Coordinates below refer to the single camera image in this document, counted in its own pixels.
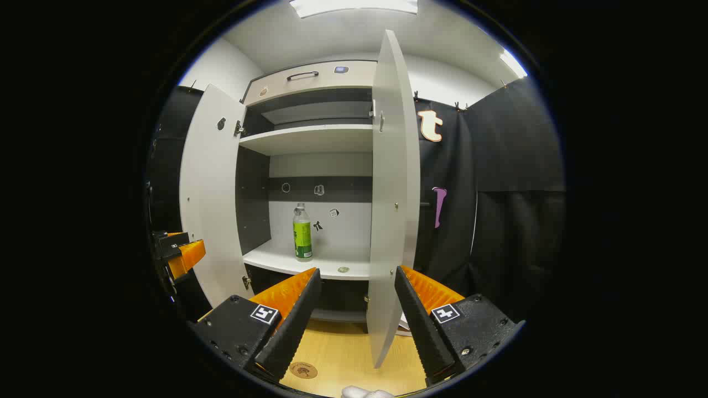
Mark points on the narrow white cabinet shelf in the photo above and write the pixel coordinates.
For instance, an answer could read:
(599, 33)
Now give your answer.
(310, 139)

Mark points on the deep white cabinet shelf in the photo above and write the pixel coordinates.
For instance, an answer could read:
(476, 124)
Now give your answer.
(287, 260)

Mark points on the grey cabinet drawer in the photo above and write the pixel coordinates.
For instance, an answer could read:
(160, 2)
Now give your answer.
(332, 83)

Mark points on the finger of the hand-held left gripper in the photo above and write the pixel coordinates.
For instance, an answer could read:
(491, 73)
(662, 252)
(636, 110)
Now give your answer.
(188, 257)

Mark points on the grey cabinet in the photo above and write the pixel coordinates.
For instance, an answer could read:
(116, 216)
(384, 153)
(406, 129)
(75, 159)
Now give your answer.
(321, 221)

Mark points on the large ceiling light panel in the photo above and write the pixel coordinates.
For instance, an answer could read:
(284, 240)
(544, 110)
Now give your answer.
(354, 6)

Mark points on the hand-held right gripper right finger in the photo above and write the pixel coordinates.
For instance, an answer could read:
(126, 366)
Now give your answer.
(423, 331)

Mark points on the round wooden coaster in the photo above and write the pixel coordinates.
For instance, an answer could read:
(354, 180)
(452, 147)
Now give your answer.
(303, 370)

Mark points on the black backdrop cloth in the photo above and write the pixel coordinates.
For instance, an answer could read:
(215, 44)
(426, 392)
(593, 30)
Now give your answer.
(509, 221)

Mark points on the clear bottle green label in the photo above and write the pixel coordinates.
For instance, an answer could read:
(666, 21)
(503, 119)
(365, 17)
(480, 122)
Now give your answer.
(302, 237)

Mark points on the small ceiling light panel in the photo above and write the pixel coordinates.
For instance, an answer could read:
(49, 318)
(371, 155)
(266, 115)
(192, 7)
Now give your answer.
(513, 63)

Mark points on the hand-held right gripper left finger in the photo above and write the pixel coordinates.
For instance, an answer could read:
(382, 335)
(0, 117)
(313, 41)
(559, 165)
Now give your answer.
(293, 331)

